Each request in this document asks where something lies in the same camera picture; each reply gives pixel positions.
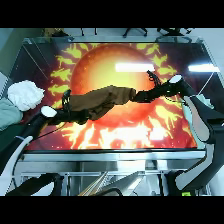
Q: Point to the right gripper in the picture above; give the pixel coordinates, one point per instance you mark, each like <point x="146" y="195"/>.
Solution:
<point x="143" y="96"/>

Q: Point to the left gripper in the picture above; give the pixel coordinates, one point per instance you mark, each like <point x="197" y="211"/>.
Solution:
<point x="80" y="116"/>

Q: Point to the brown garment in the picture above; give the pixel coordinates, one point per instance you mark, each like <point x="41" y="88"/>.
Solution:
<point x="100" y="100"/>

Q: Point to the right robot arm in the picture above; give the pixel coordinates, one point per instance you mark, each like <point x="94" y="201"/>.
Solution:
<point x="203" y="133"/>

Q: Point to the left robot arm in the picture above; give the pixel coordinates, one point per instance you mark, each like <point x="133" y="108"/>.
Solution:
<point x="31" y="126"/>

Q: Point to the white garment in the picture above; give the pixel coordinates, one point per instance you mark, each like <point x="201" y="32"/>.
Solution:
<point x="25" y="95"/>

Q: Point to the black chair base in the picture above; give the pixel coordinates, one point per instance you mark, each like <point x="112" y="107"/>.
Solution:
<point x="175" y="31"/>
<point x="135" y="32"/>

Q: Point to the pale green garment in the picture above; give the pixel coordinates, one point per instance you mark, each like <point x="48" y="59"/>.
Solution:
<point x="9" y="113"/>

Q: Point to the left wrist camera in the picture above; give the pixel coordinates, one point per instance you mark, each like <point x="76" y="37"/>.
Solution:
<point x="67" y="99"/>

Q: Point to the silver frame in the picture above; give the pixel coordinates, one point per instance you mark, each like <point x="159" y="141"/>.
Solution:
<point x="110" y="156"/>

